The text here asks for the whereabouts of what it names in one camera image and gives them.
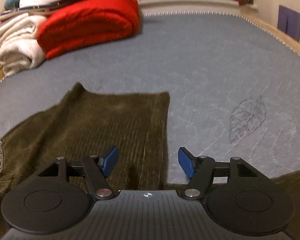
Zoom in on dark olive corduroy pants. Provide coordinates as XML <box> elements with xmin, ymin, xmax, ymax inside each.
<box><xmin>0</xmin><ymin>83</ymin><xmax>300</xmax><ymax>239</ymax></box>

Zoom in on white folded blanket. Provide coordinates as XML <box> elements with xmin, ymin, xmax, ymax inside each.
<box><xmin>0</xmin><ymin>13</ymin><xmax>47</xmax><ymax>77</ymax></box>

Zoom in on purple folded mat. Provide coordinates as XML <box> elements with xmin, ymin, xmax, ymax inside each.
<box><xmin>277</xmin><ymin>5</ymin><xmax>300</xmax><ymax>41</ymax></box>

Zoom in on grey quilted mattress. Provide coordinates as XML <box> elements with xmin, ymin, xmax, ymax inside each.
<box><xmin>0</xmin><ymin>13</ymin><xmax>300</xmax><ymax>184</ymax></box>

